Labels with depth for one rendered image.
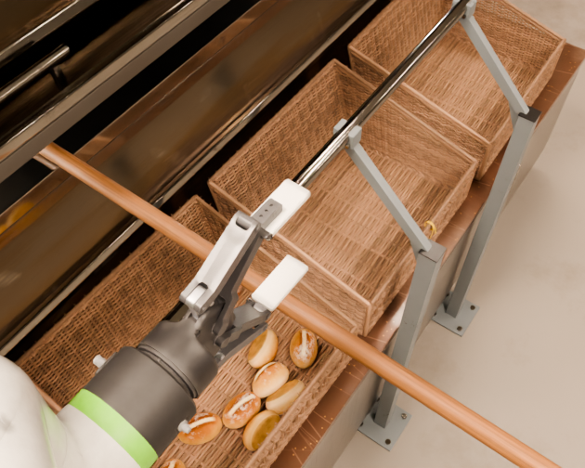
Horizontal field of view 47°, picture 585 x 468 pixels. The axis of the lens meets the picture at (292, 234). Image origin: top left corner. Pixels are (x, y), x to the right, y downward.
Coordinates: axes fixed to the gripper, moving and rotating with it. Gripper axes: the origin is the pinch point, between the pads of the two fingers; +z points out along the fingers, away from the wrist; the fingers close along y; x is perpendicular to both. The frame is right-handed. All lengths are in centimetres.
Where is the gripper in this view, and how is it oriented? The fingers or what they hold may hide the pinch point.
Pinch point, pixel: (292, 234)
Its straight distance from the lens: 72.8
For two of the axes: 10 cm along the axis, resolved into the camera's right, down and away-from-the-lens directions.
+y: 0.0, 5.9, 8.1
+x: 8.0, 4.8, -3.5
